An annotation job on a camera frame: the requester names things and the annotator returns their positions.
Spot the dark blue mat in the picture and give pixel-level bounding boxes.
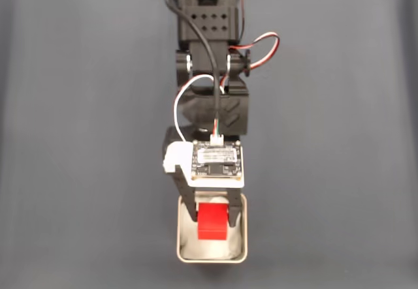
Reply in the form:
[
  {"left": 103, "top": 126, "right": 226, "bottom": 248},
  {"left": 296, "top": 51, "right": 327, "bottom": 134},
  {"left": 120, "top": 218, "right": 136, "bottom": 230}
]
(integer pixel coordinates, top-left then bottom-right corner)
[{"left": 0, "top": 0, "right": 418, "bottom": 289}]

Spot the white cloth padding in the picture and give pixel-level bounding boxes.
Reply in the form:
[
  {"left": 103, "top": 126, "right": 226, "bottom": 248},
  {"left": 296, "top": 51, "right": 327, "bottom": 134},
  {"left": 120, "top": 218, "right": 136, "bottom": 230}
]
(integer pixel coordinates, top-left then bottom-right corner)
[{"left": 181, "top": 196, "right": 244, "bottom": 260}]

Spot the red cube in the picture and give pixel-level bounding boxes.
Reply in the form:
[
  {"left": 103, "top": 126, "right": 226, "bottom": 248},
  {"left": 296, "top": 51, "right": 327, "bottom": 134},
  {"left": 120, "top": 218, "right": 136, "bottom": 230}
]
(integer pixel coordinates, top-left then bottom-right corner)
[{"left": 197, "top": 203, "right": 229, "bottom": 240}]

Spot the red white black servo cable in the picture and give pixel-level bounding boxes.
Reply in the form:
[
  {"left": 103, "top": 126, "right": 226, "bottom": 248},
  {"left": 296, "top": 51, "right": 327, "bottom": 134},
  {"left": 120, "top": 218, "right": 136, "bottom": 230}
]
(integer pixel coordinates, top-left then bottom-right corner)
[
  {"left": 227, "top": 31, "right": 281, "bottom": 74},
  {"left": 235, "top": 0, "right": 246, "bottom": 39}
]

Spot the camera board on white mount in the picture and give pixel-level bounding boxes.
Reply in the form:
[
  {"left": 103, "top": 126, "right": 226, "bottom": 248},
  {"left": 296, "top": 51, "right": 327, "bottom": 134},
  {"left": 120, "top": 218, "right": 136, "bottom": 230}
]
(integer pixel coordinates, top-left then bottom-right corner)
[{"left": 162, "top": 140, "right": 245, "bottom": 189}]

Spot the black camera cable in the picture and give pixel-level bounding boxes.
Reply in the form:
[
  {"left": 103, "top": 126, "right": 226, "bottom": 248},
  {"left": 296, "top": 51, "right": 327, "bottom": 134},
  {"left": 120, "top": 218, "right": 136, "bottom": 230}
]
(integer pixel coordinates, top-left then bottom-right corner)
[{"left": 163, "top": 0, "right": 225, "bottom": 140}]

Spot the beige square box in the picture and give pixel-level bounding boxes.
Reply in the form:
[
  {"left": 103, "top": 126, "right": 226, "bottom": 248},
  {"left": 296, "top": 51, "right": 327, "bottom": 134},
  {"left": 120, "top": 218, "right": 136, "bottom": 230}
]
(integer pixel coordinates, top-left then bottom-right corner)
[{"left": 176, "top": 192, "right": 248, "bottom": 264}]

